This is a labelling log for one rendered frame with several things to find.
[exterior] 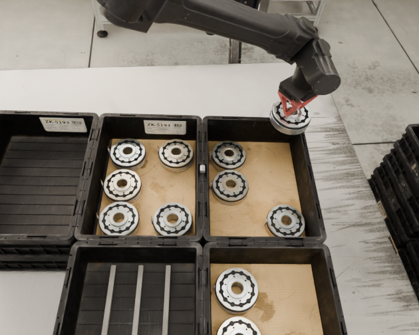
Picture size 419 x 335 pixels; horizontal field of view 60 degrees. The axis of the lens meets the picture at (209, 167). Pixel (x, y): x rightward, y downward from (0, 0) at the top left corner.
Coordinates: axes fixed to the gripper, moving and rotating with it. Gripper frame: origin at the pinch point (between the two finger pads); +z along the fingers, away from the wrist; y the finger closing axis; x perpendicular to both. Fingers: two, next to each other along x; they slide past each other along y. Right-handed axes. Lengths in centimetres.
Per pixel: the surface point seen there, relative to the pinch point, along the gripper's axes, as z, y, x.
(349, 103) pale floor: 104, 133, 36
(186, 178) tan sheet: 23.0, -25.8, 10.6
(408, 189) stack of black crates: 62, 65, -31
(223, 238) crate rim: 12.9, -32.9, -13.3
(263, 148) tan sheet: 22.6, 0.3, 5.4
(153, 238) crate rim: 13.1, -45.8, -3.4
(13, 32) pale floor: 108, -20, 233
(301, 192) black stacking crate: 20.1, -3.2, -13.7
